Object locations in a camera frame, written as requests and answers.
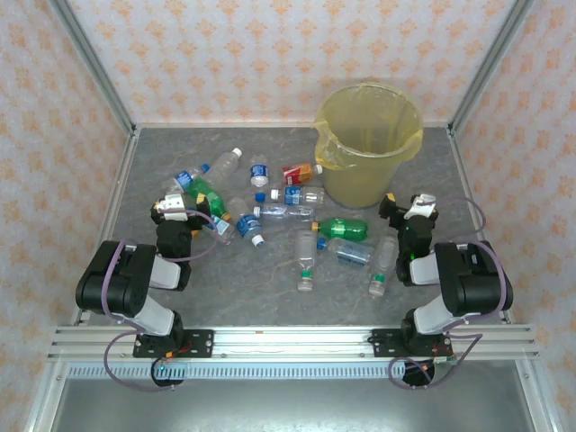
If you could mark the green plastic bottle orange cap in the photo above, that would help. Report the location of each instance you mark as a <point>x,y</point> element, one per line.
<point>344,228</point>
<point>219,203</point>

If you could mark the small bottle pale blue label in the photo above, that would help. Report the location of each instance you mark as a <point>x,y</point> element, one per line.
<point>225,234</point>

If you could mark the clear bottle blue label blue cap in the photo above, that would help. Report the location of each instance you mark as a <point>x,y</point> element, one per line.
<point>351,254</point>
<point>184,178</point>

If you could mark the clear bottle green cap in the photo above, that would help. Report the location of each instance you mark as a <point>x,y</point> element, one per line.
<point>304,252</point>
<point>384,256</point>

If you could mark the clear unlabelled bottle white cap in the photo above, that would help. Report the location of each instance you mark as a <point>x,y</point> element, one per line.
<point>225,165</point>

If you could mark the short clear bottle blue label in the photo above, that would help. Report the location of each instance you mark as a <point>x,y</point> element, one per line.
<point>259,172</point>

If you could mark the crushed clear bottle white cap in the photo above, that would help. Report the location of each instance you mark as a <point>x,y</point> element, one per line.
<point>283,212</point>

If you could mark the long clear bottle blue label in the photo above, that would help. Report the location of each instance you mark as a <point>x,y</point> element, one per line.
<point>297,195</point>

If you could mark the red orange bottle white cap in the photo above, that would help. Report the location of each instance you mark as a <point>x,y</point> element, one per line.
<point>297,174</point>

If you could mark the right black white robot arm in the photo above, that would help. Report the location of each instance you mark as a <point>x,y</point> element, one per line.
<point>472,279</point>

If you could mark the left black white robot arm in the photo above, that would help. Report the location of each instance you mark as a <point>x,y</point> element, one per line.
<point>112,279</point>

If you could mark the translucent round waste bin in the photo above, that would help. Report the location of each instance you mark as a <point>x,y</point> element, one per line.
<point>360,189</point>

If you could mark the loose blue bottle cap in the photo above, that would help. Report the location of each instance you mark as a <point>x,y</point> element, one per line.
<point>259,196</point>

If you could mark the small green circuit board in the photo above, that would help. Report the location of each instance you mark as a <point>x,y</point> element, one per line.
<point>445,360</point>

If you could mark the grey metal sheet panel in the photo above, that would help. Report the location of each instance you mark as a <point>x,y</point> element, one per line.
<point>292,405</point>

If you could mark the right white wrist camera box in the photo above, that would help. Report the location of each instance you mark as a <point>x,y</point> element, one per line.
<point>423,207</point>

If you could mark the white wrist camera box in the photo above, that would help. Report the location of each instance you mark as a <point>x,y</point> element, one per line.
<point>171,208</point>
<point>423,207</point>

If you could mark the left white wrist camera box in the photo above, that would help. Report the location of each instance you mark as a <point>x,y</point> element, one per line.
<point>171,208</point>

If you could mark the left aluminium side rail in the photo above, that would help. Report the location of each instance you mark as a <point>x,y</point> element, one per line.
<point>118,189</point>

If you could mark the aluminium back rail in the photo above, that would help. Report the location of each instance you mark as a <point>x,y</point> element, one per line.
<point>225,125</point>

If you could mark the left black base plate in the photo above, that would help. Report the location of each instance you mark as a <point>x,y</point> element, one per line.
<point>202,344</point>

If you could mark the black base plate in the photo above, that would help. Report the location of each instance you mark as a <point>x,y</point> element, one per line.
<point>382,343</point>
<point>202,344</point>

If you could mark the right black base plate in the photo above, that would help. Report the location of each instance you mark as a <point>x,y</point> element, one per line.
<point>382,343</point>

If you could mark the aluminium front mounting rail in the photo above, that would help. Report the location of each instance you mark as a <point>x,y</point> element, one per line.
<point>292,344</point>

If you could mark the right aluminium upright post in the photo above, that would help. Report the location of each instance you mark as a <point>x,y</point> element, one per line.
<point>488,67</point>

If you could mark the aluminium upright post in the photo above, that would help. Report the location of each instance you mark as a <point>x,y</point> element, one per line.
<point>94,67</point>
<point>488,67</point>

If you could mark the left aluminium upright post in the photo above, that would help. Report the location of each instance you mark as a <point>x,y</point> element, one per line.
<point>94,67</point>

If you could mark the right aluminium frame leg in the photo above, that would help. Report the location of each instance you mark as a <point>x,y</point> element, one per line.
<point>540,405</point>

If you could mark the aluminium frame leg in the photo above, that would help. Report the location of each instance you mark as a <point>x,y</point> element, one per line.
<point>45,405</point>
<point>540,405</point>

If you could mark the left aluminium frame leg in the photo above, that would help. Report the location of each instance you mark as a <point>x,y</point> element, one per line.
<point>45,405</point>

